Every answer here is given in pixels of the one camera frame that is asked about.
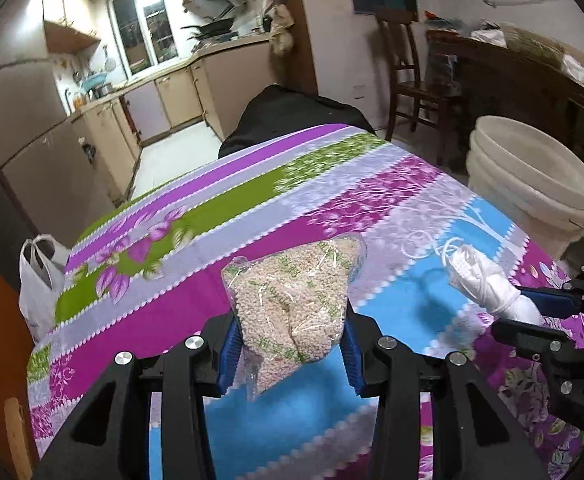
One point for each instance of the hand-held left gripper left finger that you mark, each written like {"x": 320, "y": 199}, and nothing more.
{"x": 229, "y": 355}

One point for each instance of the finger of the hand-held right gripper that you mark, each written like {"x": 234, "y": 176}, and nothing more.
{"x": 527, "y": 335}
{"x": 547, "y": 302}

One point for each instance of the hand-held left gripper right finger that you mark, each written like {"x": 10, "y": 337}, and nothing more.
{"x": 352, "y": 360}

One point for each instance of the clear bag of beans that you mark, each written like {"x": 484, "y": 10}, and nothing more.
{"x": 297, "y": 300}

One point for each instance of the white plastic bucket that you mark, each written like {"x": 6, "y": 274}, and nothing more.
{"x": 522, "y": 200}

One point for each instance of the floral striped tablecloth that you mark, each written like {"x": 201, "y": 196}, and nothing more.
{"x": 221, "y": 200}

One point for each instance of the dark wooden dining table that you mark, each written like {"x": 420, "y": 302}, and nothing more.
{"x": 512, "y": 85}

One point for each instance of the crumpled white plastic bag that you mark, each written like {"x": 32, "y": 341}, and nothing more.
{"x": 577, "y": 67}

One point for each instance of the black bag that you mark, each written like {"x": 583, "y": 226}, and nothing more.
{"x": 292, "y": 115}

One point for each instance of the dark wooden chair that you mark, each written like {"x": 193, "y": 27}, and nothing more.
{"x": 412, "y": 90}

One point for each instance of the wicker basket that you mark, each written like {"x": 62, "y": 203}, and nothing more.
{"x": 534, "y": 45}

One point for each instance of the beige kitchen counter cabinets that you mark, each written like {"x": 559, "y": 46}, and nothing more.
{"x": 242, "y": 80}

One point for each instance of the teal basin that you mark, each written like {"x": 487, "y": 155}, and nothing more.
{"x": 94, "y": 82}

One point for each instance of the grey refrigerator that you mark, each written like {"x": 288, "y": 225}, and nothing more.
{"x": 21, "y": 125}

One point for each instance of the black wok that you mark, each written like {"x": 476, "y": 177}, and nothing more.
{"x": 211, "y": 27}

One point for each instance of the hanging cloths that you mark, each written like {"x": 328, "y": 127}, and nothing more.
{"x": 282, "y": 25}

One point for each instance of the kitchen window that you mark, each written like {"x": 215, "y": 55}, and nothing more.
{"x": 144, "y": 30}

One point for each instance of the wall socket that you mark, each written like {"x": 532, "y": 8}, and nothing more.
{"x": 358, "y": 92}

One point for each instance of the beige wall cabinets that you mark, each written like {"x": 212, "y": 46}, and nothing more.
{"x": 66, "y": 15}

